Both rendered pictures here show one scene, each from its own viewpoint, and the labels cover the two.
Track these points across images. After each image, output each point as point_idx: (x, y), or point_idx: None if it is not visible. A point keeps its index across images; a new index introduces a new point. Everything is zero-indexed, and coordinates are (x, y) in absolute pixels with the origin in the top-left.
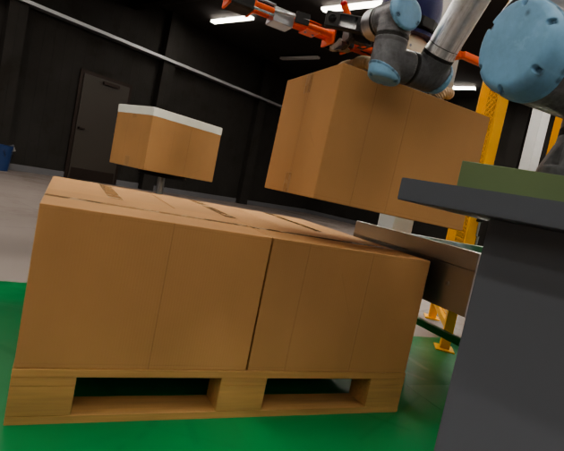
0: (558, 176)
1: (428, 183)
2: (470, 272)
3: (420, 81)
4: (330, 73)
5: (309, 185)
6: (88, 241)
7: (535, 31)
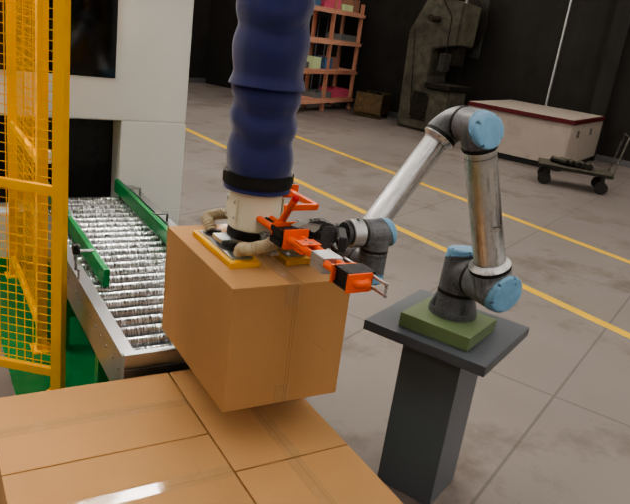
0: (485, 328)
1: (490, 364)
2: None
3: None
4: (334, 287)
5: (326, 385)
6: None
7: (517, 292)
